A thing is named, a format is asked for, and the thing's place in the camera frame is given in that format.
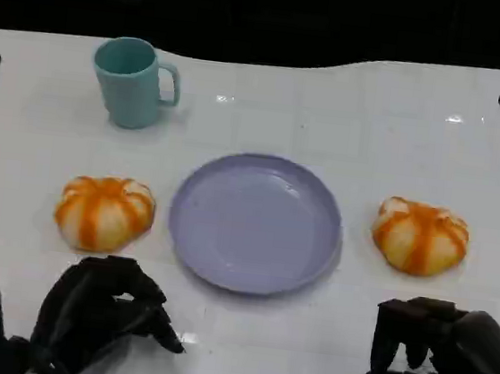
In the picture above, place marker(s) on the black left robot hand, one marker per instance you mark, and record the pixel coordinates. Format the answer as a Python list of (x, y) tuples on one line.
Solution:
[(82, 308)]

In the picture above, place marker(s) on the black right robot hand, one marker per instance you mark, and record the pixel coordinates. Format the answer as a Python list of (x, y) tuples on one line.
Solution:
[(479, 357)]

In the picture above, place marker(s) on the orange and white bread roll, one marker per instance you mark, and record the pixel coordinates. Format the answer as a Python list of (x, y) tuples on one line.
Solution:
[(102, 215), (420, 238)]

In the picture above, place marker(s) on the lilac plate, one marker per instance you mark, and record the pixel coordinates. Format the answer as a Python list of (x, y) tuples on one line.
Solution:
[(255, 223)]

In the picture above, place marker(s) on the pale green mug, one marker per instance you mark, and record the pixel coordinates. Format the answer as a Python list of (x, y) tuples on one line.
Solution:
[(130, 92)]

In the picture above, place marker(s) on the black backdrop cloth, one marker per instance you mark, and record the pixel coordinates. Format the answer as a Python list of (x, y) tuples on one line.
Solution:
[(270, 13)]

